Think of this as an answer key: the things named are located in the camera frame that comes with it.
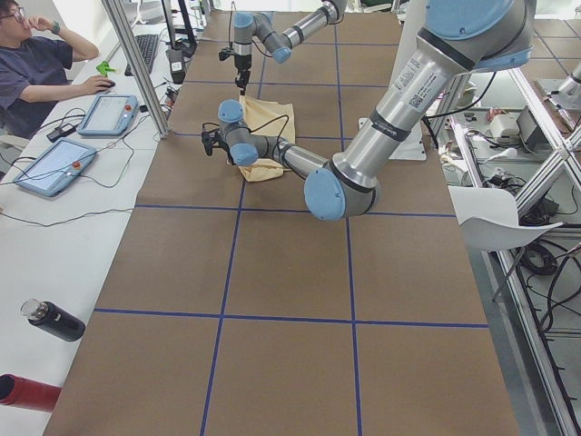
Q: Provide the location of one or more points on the cream long-sleeve printed shirt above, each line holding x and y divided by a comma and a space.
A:
262, 117

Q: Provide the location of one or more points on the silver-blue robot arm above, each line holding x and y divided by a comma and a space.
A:
250, 25
455, 37

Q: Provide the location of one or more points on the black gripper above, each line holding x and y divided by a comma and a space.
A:
241, 63

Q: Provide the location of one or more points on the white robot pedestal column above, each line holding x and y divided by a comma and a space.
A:
412, 148

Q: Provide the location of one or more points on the black water bottle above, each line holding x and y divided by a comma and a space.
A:
52, 319

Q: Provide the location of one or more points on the aluminium frame post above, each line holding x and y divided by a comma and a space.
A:
133, 55

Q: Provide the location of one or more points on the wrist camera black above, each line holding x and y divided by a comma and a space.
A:
212, 138
225, 53

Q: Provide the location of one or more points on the seated person navy shirt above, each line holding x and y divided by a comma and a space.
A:
35, 54

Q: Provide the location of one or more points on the red cylinder bottle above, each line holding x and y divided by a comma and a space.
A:
28, 394

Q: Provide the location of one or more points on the black keyboard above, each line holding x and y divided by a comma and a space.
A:
148, 46

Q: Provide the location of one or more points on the green plastic tool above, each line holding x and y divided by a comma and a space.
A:
104, 68

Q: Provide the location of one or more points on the blue teach pendant near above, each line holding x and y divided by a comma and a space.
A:
56, 168

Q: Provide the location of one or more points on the blue teach pendant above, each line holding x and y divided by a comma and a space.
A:
56, 168
109, 115

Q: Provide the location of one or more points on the blue teach pendant far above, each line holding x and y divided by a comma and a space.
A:
109, 115

